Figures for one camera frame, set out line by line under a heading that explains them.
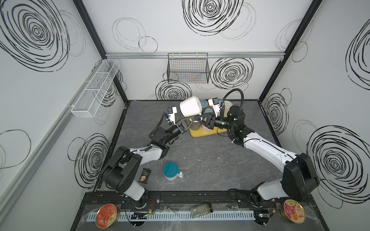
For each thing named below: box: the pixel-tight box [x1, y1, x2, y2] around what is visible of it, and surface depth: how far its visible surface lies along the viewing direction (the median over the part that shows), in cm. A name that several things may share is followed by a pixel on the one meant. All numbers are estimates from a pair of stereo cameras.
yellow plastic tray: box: [189, 126, 227, 138], surface depth 101 cm
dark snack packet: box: [137, 167, 152, 184], surface depth 83 cm
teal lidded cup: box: [162, 161, 184, 181], surface depth 77 cm
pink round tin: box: [279, 198, 306, 225], surface depth 69 cm
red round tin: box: [94, 203, 119, 230], surface depth 68 cm
